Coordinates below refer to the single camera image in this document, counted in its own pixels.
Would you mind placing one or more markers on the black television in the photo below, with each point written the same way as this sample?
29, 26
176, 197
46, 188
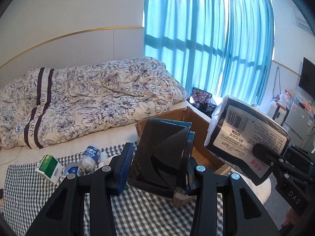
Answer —
307, 79

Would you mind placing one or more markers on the patterned purple bag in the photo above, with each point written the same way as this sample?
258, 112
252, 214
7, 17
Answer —
200, 98

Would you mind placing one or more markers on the black pouch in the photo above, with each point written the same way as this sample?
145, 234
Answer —
160, 162

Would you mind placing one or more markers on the white tape roll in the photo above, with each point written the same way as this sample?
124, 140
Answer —
75, 168

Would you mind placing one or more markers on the teal window curtain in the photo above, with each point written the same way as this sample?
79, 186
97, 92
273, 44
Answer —
224, 47

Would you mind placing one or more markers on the white cabinet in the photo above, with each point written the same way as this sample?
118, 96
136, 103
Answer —
299, 124

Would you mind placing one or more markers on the black white tissue pack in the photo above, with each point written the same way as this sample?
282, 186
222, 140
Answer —
235, 128

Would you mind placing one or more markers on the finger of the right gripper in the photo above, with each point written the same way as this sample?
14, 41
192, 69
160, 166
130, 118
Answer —
268, 155

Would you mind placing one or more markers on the white plug-in device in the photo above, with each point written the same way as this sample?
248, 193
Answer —
103, 160

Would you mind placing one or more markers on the floral patterned duvet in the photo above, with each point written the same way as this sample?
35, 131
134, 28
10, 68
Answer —
49, 106

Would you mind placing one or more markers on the green white carton box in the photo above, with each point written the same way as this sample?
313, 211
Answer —
49, 168

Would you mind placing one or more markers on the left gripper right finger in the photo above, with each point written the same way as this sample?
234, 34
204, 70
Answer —
225, 205

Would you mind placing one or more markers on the clear floss bottle blue label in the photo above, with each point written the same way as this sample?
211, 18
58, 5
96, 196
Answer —
90, 158

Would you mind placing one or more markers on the brown cardboard box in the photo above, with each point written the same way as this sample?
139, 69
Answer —
197, 137

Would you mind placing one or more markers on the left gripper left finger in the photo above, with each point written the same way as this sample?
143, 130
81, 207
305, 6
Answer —
63, 213

